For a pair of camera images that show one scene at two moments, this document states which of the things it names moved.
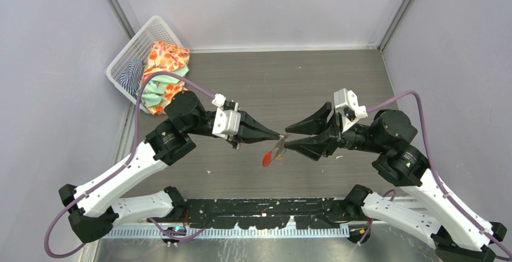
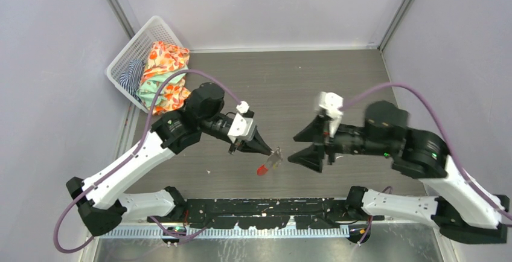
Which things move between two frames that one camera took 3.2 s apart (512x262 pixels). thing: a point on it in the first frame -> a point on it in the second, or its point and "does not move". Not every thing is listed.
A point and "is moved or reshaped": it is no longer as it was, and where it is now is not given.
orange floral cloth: (165, 57) does not move
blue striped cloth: (131, 79) does not move
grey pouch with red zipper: (275, 153) is moved or reshaped
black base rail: (268, 212) does not move
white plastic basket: (138, 49) does not move
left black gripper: (251, 131) -> (258, 145)
